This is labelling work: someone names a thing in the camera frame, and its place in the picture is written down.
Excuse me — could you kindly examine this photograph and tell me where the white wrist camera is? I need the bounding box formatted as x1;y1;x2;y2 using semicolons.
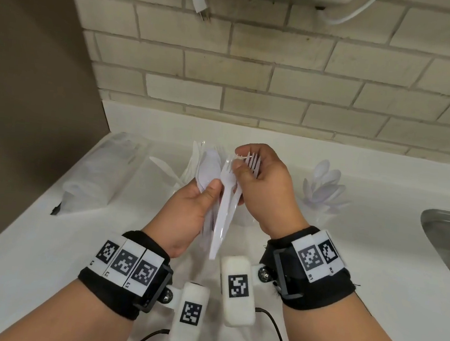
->
213;254;263;329
169;280;211;341

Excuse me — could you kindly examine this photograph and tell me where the sleeve of stacked clear cups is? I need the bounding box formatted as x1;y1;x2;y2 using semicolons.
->
59;126;150;222

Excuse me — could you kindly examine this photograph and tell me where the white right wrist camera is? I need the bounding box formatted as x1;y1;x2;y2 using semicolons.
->
213;254;263;329

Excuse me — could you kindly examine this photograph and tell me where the handful of white plastic forks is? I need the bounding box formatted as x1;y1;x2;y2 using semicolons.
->
231;150;263;179

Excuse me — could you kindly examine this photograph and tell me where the white appliance cord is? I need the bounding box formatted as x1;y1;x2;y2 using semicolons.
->
324;0;385;31

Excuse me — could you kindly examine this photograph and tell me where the person's left forearm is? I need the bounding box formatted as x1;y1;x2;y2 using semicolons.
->
0;271;142;341

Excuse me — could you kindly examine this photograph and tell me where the person's right hand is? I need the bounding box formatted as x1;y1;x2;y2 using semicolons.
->
225;140;319;243

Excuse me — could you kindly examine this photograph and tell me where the black left wrist strap with markers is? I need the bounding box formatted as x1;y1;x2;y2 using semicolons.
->
73;225;179;325

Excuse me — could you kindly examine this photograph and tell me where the bundle of white plastic cutlery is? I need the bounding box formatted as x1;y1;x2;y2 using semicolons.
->
186;145;248;263

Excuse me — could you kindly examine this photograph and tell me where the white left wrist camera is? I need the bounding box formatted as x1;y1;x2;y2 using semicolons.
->
169;280;211;341

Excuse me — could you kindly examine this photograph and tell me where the black wrist strap with markers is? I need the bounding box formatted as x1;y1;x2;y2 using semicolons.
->
255;220;362;317
73;225;179;325

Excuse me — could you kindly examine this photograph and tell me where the black right camera cable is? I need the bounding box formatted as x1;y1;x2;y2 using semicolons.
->
251;307;301;341

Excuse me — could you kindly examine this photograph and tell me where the black right wrist strap with markers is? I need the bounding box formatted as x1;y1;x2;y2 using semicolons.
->
255;220;362;317

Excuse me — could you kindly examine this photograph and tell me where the person's left hand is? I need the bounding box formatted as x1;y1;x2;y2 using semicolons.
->
139;171;225;264

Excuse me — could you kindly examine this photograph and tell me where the bunch of white plastic spoons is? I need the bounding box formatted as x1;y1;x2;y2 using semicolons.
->
299;157;356;218

